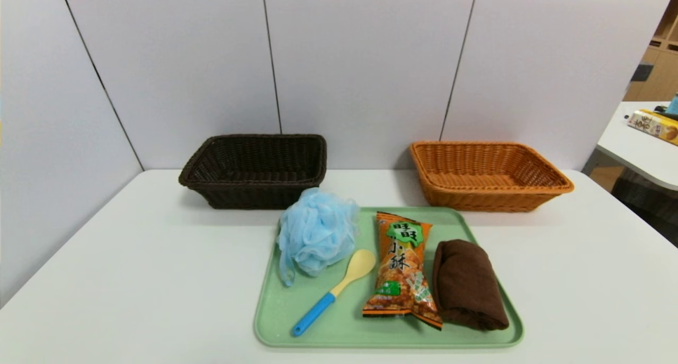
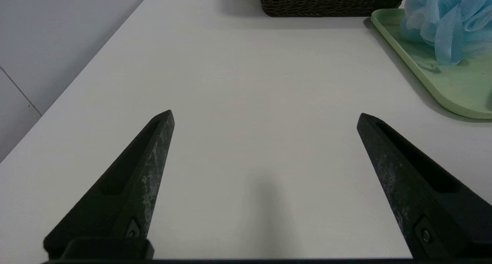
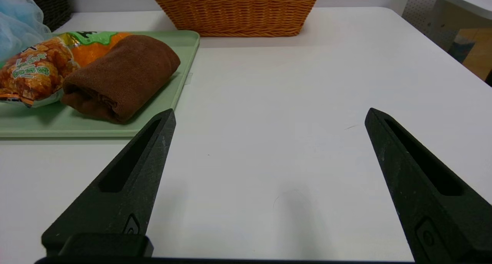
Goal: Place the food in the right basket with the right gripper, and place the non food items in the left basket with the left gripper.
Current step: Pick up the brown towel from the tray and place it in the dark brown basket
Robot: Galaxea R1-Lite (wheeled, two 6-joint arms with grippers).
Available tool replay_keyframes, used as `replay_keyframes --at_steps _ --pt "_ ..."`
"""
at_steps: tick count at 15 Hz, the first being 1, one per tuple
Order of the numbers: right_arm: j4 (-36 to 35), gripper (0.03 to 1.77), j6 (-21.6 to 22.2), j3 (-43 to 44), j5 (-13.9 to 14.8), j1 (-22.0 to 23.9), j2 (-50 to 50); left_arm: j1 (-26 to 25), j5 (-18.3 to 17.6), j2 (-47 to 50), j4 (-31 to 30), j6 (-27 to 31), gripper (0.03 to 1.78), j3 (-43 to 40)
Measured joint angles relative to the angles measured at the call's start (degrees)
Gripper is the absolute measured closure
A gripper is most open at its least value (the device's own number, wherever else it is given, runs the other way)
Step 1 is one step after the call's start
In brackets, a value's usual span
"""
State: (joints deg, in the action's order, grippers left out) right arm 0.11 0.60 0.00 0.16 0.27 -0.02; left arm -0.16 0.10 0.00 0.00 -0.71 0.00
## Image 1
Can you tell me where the light blue mesh bath pouf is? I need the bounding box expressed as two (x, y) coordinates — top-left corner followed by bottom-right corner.
(276, 188), (361, 287)

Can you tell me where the orange snack bag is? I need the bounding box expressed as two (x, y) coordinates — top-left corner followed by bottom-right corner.
(362, 211), (444, 331)

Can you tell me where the brown towel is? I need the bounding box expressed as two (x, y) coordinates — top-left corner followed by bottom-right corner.
(433, 239), (510, 331)

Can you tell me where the dark brown wicker basket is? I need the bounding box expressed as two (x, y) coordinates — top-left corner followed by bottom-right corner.
(179, 134), (327, 210)

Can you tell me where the orange wicker basket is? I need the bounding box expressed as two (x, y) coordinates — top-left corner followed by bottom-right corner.
(409, 141), (575, 212)

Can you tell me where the light green plastic tray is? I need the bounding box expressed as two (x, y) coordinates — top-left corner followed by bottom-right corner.
(253, 207), (525, 349)

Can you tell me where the white side table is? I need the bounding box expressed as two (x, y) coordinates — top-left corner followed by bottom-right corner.
(597, 101), (678, 191)

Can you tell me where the dark woven chair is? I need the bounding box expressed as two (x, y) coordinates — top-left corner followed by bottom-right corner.
(612, 168), (678, 246)

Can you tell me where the yellow printed carton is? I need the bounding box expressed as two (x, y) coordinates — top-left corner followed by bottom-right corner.
(627, 109), (678, 146)

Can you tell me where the wooden shelf unit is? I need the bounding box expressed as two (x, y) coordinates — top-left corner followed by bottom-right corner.
(624, 0), (678, 102)

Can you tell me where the yellow spoon with blue handle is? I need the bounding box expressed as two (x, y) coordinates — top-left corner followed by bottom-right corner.
(291, 249), (377, 338)

